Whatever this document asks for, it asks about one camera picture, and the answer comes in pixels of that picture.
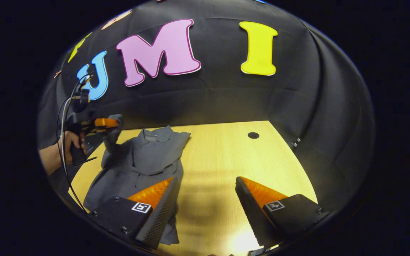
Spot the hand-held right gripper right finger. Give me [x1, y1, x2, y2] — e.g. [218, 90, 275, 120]
[235, 176, 330, 256]

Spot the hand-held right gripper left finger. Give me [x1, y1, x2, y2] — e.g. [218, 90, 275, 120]
[88, 177, 179, 250]

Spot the grey button-up shirt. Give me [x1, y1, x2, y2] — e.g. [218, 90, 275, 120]
[83, 114, 191, 246]

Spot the black backdrop cloth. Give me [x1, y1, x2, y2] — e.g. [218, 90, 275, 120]
[38, 0, 374, 214]

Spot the thin black cable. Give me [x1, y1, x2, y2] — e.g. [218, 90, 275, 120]
[56, 73, 89, 214]

